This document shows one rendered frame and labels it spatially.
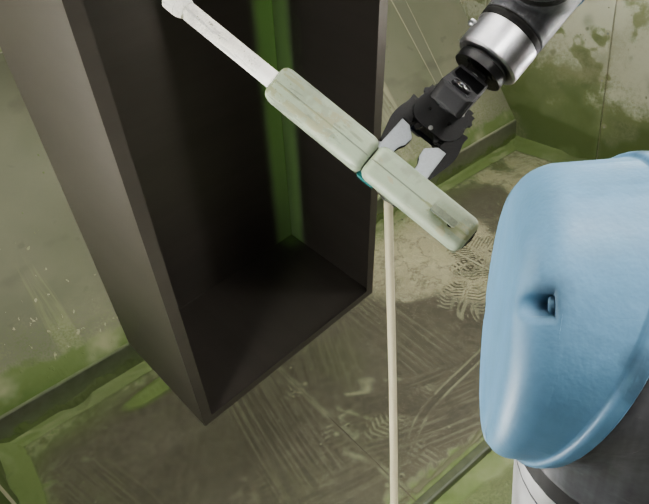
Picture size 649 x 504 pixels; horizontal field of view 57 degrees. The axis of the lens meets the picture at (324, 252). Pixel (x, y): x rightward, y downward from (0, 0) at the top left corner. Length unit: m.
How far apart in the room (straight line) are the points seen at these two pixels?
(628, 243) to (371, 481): 1.67
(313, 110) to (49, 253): 1.67
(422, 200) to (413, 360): 1.43
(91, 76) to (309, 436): 1.38
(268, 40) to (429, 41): 1.67
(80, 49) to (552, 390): 0.75
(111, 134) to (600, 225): 0.79
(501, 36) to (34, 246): 1.84
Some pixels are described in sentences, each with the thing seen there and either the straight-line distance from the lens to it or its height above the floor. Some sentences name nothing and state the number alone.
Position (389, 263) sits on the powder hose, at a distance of 1.08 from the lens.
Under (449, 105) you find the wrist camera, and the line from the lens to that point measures 0.71.
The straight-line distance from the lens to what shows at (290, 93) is 0.75.
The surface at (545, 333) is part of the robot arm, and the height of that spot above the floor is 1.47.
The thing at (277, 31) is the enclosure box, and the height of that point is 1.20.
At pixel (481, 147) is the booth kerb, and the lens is 3.12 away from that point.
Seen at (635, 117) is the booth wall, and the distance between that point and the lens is 2.93.
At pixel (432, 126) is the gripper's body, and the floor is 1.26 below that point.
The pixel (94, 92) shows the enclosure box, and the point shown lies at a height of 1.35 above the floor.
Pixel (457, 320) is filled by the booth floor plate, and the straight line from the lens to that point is 2.24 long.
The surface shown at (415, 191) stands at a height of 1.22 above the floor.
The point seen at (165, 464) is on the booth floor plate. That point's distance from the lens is 2.05.
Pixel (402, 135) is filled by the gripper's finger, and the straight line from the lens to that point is 0.78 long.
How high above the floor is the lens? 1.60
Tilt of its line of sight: 36 degrees down
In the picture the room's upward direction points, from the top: 11 degrees counter-clockwise
